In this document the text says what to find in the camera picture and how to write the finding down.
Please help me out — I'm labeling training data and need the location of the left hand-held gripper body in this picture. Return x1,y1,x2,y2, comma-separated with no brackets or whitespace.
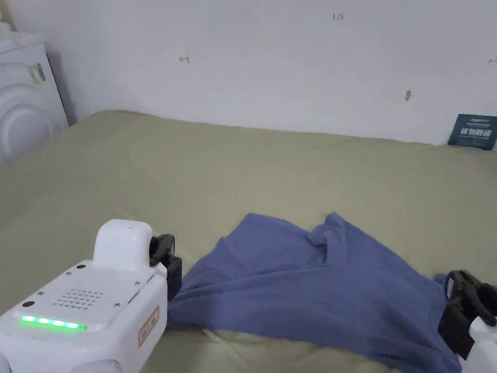
0,219,183,373

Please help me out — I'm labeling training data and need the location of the dark blue shirt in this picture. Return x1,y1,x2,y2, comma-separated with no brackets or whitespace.
167,211,472,373

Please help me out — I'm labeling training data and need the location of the white washing machine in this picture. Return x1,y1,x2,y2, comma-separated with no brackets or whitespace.
0,21,70,168

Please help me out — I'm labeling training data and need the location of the bed with pale green sheet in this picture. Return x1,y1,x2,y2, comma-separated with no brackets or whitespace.
0,110,497,373

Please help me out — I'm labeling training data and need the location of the dark blue printed card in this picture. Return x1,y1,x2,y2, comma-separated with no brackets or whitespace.
447,114,497,151

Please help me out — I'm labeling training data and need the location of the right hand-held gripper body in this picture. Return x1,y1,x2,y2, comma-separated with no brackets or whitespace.
438,305,497,373

